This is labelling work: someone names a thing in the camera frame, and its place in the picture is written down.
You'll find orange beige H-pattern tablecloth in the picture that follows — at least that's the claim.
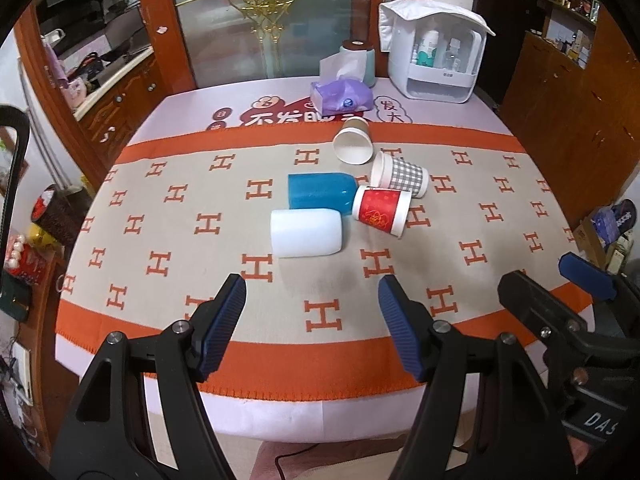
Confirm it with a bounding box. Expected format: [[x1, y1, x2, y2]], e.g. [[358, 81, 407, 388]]
[[54, 78, 591, 443]]

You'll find purple tissue pack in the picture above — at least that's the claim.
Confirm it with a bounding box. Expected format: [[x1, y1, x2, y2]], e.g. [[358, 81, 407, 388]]
[[310, 79, 373, 117]]

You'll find wooden shelf cabinet right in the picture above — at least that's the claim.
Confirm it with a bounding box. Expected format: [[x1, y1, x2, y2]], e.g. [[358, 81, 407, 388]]
[[499, 0, 639, 226]]

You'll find white cosmetics storage box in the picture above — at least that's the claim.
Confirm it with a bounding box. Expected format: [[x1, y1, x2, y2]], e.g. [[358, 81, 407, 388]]
[[378, 0, 494, 104]]

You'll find blue plastic cup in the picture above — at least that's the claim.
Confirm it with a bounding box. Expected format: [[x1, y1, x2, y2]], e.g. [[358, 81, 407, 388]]
[[288, 172, 359, 216]]

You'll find wooden side cabinet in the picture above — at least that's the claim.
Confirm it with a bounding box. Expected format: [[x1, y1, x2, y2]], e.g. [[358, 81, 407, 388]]
[[15, 0, 168, 186]]

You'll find white plastic cup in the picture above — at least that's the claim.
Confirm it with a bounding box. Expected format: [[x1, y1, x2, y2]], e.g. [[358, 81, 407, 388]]
[[270, 208, 343, 258]]

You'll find white paper cup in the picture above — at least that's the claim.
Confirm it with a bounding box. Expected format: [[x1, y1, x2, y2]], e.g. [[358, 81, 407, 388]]
[[332, 117, 374, 166]]

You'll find grey checkered paper cup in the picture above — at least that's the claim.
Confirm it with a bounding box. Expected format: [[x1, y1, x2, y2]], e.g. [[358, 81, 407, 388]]
[[370, 152, 430, 198]]

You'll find red paper cup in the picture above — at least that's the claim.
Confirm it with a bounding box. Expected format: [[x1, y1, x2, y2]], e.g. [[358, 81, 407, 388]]
[[352, 185, 412, 238]]

